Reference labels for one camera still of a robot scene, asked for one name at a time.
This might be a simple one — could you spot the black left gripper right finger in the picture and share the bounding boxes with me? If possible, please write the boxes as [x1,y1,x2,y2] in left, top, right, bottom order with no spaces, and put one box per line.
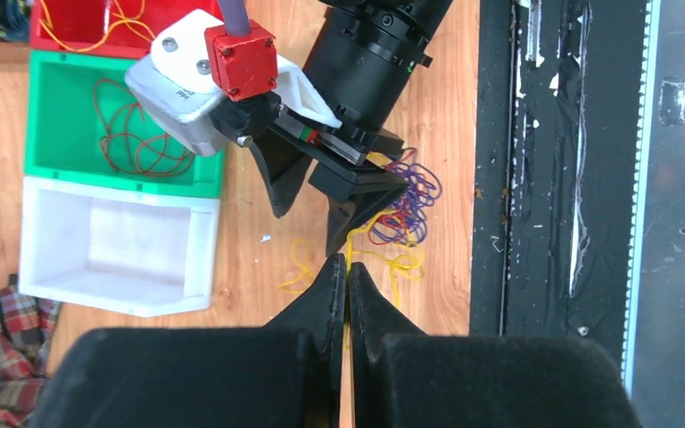
[348,262,640,427]

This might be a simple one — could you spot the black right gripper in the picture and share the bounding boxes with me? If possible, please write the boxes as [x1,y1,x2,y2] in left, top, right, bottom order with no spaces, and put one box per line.
[209,92,408,256]

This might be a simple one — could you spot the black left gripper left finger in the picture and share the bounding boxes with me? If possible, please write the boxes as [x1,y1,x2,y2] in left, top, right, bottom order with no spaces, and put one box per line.
[30,254,346,427]

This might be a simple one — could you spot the yellow wire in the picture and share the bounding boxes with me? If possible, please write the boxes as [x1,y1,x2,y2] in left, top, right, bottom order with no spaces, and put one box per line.
[36,0,158,54]
[277,210,426,350]

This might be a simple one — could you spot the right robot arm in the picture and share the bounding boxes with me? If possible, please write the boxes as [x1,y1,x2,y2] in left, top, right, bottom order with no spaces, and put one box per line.
[209,1,450,254]

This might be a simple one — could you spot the white plastic bin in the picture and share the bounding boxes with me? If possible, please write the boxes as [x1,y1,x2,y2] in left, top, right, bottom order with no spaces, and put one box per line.
[18,177,219,317]

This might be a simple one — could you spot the green plastic bin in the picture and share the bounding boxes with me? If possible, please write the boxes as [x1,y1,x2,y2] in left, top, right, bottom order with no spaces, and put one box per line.
[24,50,224,198]

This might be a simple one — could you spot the red plastic bin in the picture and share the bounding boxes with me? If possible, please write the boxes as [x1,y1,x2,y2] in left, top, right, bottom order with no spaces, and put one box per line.
[29,0,222,60]

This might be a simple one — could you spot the plaid flannel shirt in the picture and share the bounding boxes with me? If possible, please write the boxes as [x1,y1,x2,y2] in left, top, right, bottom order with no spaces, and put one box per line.
[0,274,62,427]

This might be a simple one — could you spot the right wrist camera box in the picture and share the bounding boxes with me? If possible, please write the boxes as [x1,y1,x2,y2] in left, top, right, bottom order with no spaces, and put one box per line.
[124,9,342,156]

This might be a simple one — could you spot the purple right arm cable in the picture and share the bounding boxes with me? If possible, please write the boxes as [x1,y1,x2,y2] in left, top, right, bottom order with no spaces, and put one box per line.
[217,0,254,28]

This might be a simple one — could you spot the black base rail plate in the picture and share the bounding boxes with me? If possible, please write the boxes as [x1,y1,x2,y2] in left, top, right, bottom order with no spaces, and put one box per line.
[468,1,661,386]

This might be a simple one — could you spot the black coiled cable lower-left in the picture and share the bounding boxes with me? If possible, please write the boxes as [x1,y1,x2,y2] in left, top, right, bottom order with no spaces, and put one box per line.
[0,0,35,44]

